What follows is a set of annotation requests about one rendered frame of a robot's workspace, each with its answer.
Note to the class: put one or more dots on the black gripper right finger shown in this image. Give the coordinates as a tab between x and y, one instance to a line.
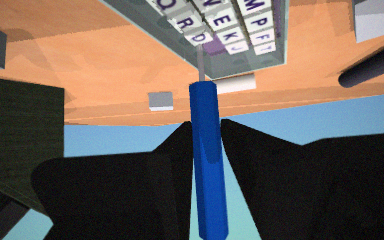
284	184

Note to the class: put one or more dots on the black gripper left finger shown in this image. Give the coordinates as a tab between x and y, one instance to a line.
160	179

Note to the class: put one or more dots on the blue stylus with white tip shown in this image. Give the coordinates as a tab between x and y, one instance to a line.
208	158

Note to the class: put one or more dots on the black cylinder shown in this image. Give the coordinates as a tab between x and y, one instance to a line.
368	69

